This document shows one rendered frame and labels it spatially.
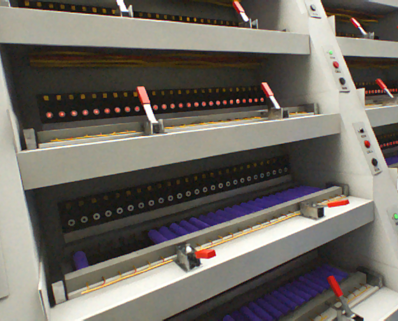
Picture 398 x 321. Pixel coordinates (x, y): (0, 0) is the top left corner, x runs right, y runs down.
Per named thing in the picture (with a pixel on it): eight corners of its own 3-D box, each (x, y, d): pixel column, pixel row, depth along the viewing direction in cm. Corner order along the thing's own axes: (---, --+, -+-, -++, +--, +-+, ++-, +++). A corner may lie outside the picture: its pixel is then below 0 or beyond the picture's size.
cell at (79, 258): (86, 260, 44) (92, 277, 39) (73, 263, 43) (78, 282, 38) (84, 249, 44) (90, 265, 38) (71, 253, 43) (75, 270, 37)
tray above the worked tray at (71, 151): (340, 132, 62) (338, 69, 60) (23, 190, 32) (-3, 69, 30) (275, 134, 79) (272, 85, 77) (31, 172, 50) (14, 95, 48)
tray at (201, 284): (374, 220, 58) (373, 176, 57) (56, 371, 29) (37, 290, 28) (298, 202, 76) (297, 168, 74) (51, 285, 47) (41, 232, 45)
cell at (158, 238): (158, 237, 50) (172, 249, 44) (148, 240, 49) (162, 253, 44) (156, 227, 50) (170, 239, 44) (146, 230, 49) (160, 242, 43)
